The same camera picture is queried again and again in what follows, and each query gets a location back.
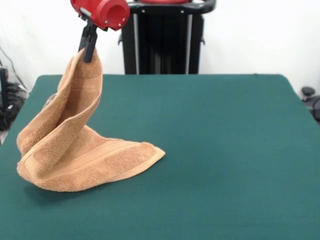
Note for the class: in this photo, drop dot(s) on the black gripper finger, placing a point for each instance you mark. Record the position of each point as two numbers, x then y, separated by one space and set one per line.
82 40
90 47

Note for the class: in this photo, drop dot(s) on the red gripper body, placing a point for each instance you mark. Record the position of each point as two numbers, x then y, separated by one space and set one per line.
105 13

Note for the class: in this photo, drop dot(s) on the tan terry towel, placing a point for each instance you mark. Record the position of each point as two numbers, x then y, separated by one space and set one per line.
75 155

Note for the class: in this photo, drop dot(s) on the black equipment box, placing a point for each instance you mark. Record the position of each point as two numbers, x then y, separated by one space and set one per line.
4 87

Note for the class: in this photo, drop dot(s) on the dark green tablecloth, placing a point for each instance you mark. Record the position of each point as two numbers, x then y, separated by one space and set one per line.
200 175

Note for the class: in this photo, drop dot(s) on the grey stand base black knob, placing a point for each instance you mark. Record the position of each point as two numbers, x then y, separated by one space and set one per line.
308 91

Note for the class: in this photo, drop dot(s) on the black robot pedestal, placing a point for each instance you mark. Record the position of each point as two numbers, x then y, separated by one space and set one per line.
162 50

